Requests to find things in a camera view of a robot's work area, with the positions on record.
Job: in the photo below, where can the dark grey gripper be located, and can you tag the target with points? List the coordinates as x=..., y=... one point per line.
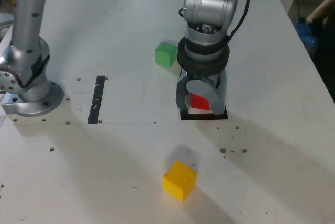
x=213, y=80

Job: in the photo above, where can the red cube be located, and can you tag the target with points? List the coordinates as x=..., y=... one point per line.
x=200, y=102

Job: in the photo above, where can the green cube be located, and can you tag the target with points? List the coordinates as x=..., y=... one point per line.
x=165, y=55

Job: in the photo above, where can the yellow cube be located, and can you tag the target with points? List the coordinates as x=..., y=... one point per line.
x=178, y=182

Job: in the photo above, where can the person's forearm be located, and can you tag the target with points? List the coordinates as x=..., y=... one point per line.
x=322, y=5

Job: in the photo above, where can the black tape strip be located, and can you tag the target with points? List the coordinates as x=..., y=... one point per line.
x=96, y=98

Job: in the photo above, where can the person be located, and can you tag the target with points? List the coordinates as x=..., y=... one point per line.
x=327, y=51

